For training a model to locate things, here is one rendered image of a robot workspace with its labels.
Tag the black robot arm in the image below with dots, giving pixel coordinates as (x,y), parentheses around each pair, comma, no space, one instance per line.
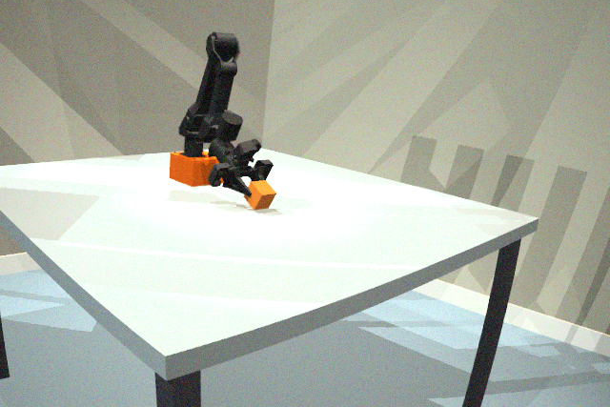
(208,120)

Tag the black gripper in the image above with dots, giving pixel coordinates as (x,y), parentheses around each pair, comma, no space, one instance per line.
(231,175)

